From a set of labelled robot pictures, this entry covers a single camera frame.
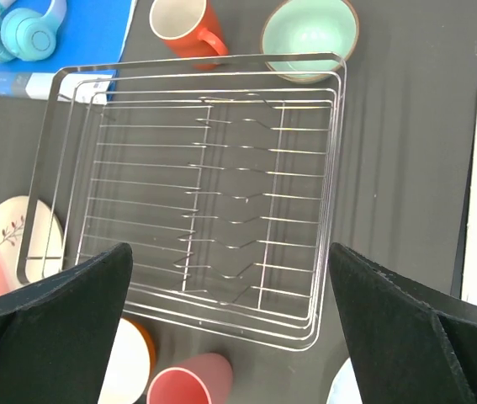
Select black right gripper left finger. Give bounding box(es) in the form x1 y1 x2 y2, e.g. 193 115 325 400
0 243 133 403

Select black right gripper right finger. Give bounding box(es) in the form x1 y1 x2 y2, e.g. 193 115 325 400
329 242 477 403

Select white ceramic plate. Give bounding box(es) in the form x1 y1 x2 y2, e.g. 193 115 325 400
326 358 363 404

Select orange bowl white inside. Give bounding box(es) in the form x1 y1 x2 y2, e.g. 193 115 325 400
98 318 156 404

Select pink and cream floral plate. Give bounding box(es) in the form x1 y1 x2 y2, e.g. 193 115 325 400
0 195 63 295

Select mint green ceramic bowl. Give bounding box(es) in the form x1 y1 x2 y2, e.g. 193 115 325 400
261 1 359 83

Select pink plastic cup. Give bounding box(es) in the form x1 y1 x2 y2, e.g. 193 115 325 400
146 353 233 403

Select teal cat-ear headphones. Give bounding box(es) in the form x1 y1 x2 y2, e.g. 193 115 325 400
0 0 67 63

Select orange ceramic mug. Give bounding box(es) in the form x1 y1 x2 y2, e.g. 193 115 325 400
148 0 230 58

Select steel wire dish rack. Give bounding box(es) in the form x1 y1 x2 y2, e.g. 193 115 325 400
15 52 347 352

